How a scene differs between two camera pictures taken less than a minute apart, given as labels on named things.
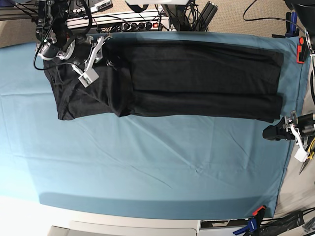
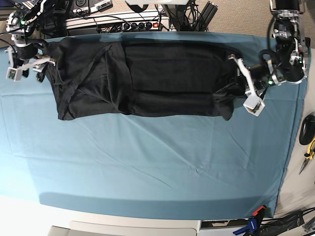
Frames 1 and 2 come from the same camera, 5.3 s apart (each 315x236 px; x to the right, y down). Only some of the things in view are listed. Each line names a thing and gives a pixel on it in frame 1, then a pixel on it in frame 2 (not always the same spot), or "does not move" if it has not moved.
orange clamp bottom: x=259 y=213 does not move
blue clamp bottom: x=252 y=226 does not move
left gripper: x=88 y=50 to x=20 y=54
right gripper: x=304 y=124 to x=253 y=77
